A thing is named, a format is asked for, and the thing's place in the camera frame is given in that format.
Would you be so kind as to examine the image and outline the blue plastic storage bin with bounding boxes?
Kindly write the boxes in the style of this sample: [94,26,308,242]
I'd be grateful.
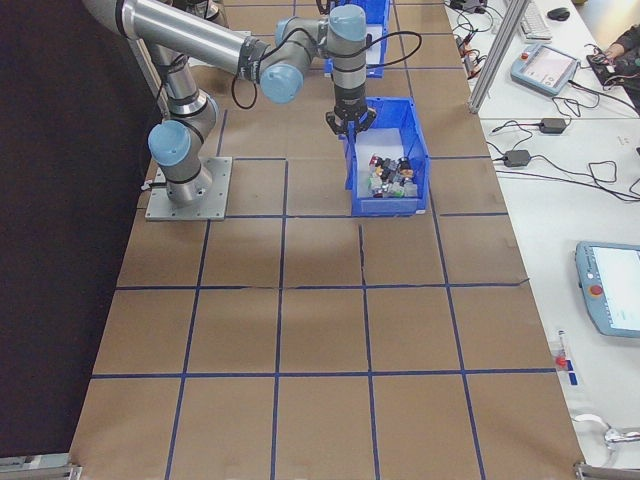
[342,97,432,218]
[323,0,393,80]

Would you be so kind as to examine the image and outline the tall aluminium profile post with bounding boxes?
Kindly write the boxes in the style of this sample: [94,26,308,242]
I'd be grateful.
[467,0,532,115]

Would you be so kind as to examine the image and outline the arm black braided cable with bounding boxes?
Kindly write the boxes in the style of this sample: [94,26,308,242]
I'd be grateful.
[231,29,422,110]

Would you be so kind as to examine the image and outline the black device red wires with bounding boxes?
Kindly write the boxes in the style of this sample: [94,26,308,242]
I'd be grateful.
[585,47,631,81]

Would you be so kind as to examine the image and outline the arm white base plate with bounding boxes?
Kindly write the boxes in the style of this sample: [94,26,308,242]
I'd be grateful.
[144,156,234,221]

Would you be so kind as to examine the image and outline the light blue teach pendant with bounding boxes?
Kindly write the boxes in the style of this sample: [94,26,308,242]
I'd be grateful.
[509,41,584,99]
[573,240,640,340]

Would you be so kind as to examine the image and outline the aluminium profile table bracket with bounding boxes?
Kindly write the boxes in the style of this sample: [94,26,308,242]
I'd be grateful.
[573,460,640,480]
[0,451,84,480]

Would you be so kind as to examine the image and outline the white side table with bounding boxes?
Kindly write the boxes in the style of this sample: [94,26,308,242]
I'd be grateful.
[479,118,640,466]
[444,0,640,121]

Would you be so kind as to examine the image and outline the person dark patterned clothing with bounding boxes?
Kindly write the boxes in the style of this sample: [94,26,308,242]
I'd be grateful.
[607,22,640,109]

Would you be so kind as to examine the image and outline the grey black desktop device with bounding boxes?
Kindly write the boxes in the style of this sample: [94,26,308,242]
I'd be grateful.
[448,0,494,14]

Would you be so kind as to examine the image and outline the metal V-shaped bar frame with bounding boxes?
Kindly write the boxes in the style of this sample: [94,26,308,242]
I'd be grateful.
[127,34,169,120]

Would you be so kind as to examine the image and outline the white computer keyboard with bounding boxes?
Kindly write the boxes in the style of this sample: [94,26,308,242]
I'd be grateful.
[519,2,554,41]

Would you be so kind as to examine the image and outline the black fabric frame cover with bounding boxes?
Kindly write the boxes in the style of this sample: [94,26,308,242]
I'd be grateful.
[0,0,169,459]

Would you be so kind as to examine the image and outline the white cable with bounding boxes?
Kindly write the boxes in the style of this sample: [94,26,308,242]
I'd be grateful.
[571,412,614,432]

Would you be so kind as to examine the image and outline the chrome metal hook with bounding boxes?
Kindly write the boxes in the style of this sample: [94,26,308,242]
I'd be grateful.
[602,424,640,454]

